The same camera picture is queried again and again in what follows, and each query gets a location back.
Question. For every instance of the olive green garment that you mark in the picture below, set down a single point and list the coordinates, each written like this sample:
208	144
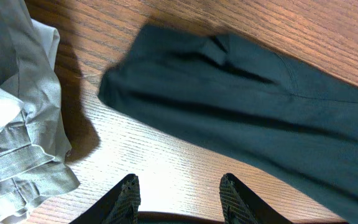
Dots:
33	144

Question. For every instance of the black leggings grey waistband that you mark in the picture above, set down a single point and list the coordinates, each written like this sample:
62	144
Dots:
234	97

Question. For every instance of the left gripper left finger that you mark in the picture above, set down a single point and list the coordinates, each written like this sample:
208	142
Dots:
118	206

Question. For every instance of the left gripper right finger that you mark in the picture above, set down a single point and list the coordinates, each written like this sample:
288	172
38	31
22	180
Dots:
241	205

